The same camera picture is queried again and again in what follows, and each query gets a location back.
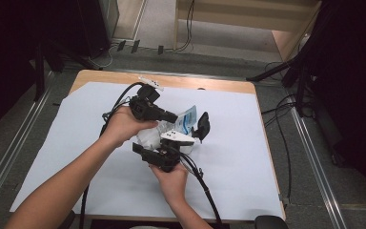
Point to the light wooden shelf unit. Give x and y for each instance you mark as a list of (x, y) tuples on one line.
[(235, 19)]

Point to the dark table grommet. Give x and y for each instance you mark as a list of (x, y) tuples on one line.
[(201, 88)]

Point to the clear jar with black lid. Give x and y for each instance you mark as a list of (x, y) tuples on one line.
[(203, 125)]

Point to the black tripod stand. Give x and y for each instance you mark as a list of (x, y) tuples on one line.
[(273, 70)]

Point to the white and blue pouch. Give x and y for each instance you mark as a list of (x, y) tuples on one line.
[(187, 120)]

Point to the small black floor block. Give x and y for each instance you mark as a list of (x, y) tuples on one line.
[(121, 45), (160, 50), (135, 46)]

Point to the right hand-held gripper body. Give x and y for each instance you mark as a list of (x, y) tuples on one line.
[(166, 159)]

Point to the black metal stand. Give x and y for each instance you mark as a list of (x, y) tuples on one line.
[(39, 73)]

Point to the dark cabinet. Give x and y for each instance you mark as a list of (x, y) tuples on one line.
[(92, 25)]

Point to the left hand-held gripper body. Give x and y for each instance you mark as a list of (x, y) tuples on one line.
[(144, 108)]

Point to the metal floor rail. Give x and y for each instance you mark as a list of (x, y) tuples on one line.
[(11, 152), (327, 191)]

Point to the person's right hand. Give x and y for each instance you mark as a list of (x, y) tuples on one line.
[(173, 184)]

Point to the black curtain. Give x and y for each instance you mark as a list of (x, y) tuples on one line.
[(12, 47), (359, 95)]

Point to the person's left hand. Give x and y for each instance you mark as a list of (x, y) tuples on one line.
[(120, 127)]

